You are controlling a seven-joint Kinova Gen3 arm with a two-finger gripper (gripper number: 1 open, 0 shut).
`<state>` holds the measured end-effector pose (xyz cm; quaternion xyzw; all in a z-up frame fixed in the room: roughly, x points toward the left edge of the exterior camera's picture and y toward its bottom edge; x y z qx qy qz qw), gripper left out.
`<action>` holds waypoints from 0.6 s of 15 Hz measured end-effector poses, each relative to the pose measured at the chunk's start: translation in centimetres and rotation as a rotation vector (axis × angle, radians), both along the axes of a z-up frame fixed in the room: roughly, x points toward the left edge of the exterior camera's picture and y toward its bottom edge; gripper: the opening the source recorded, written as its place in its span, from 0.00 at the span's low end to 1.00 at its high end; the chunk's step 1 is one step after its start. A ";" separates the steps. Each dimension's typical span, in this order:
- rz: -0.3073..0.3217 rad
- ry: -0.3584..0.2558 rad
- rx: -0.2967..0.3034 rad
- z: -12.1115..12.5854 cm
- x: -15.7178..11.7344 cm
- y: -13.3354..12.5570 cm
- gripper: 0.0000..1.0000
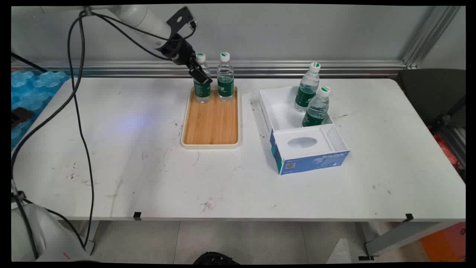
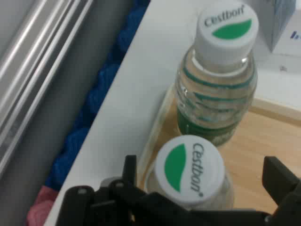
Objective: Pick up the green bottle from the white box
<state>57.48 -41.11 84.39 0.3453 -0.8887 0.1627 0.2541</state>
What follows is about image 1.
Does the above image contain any thick black cable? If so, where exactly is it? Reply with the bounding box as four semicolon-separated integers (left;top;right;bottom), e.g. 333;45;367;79
11;11;87;261

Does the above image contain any black background cable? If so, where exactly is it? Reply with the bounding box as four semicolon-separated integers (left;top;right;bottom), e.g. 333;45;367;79
11;51;48;73

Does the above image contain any orange box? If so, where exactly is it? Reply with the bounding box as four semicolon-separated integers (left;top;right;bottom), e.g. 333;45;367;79
420;223;466;262

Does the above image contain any water bottle green label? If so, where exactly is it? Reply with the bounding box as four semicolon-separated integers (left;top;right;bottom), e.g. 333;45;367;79
294;62;321;113
193;53;212;104
302;86;331;127
217;52;235;102

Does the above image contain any thin long black cable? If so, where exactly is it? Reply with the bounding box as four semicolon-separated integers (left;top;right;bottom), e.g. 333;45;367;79
67;10;96;257

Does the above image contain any blue white cardboard box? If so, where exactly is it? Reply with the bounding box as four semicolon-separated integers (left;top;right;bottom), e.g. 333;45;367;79
258;86;350;175

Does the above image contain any grey metal table leg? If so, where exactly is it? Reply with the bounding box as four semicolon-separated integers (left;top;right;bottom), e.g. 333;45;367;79
364;221;459;258
84;220;101;256

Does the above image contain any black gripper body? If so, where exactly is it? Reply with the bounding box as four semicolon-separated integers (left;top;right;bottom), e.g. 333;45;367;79
155;33;196;69

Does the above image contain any red package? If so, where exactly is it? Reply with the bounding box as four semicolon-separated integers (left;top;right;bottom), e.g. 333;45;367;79
432;133;461;172

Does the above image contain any horizontal aluminium rail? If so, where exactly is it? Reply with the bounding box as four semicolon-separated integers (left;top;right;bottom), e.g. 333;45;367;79
11;60;409;79

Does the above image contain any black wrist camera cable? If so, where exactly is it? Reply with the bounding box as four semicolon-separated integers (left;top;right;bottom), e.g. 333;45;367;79
88;11;197;62

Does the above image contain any black round object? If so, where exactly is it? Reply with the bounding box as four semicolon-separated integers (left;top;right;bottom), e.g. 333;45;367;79
193;252;239;265

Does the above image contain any bamboo tray white rim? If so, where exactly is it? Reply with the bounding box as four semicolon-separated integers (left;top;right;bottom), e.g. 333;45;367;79
180;86;243;150

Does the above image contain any aluminium frame beam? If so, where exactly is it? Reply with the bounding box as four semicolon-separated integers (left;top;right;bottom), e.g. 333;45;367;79
441;126;466;169

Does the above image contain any blue shrink-wrapped bottle pack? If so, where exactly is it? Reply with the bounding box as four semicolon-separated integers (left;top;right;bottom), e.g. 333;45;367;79
11;71;72;150

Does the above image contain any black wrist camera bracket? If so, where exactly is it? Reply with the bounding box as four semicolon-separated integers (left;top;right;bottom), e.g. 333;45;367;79
166;6;198;33

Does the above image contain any diagonal aluminium profile post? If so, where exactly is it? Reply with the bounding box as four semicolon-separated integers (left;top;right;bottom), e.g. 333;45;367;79
402;5;461;68

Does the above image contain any small black object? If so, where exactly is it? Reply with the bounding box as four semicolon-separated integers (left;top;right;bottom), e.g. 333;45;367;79
11;107;33;125

